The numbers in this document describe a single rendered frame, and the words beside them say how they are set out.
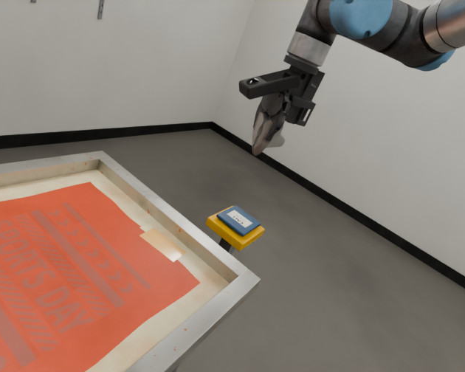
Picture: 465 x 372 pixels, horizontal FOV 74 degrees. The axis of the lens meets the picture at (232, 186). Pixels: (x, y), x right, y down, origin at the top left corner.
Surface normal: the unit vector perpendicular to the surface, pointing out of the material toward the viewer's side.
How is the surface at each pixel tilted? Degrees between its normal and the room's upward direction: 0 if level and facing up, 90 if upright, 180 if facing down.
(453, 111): 90
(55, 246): 0
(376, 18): 89
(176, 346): 0
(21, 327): 0
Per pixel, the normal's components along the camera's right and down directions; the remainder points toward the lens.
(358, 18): 0.11, 0.50
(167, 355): 0.35, -0.82
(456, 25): -0.84, 0.52
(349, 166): -0.55, 0.21
